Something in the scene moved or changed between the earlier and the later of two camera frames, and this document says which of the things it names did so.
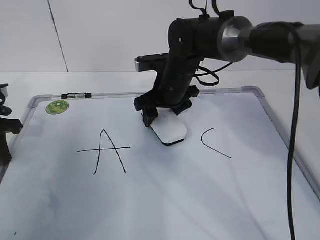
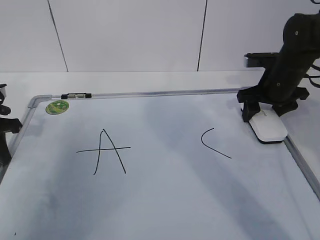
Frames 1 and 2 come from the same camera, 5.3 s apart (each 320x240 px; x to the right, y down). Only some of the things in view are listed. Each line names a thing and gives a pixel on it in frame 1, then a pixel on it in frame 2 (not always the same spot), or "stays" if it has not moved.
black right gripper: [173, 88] to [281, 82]
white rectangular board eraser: [169, 128] to [269, 127]
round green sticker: [57, 107] stays
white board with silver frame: [88, 169] stays
